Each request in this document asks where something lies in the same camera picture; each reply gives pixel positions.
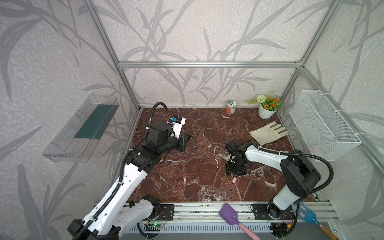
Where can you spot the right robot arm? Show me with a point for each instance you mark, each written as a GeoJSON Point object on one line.
{"type": "Point", "coordinates": [299, 174]}

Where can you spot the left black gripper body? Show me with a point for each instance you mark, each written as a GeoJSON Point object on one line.
{"type": "Point", "coordinates": [183, 142]}

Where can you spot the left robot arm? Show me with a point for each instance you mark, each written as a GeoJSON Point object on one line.
{"type": "Point", "coordinates": [107, 221]}

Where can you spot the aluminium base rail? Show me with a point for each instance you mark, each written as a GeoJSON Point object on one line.
{"type": "Point", "coordinates": [193, 212]}

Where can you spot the key with red tag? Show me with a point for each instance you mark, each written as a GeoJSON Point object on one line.
{"type": "Point", "coordinates": [234, 181]}

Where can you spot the white wire mesh basket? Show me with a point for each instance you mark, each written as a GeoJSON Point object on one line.
{"type": "Point", "coordinates": [325, 131]}

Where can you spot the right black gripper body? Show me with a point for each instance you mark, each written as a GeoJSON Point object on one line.
{"type": "Point", "coordinates": [235, 162]}

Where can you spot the metal keyring with red handle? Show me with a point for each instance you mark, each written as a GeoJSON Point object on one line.
{"type": "Point", "coordinates": [197, 147]}

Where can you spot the clear plastic wall shelf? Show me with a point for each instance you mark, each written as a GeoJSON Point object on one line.
{"type": "Point", "coordinates": [78, 139]}

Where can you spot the cream work glove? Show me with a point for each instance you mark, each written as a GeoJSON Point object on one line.
{"type": "Point", "coordinates": [269, 133]}

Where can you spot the purple pink toy shovel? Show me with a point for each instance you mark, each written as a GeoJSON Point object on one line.
{"type": "Point", "coordinates": [230, 216]}

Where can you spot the white pot with flowers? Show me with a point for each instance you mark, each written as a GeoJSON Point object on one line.
{"type": "Point", "coordinates": [268, 104]}

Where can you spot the blue toy garden fork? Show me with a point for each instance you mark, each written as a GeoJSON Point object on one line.
{"type": "Point", "coordinates": [309, 216]}

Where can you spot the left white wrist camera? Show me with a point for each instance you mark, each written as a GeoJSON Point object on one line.
{"type": "Point", "coordinates": [176, 123]}

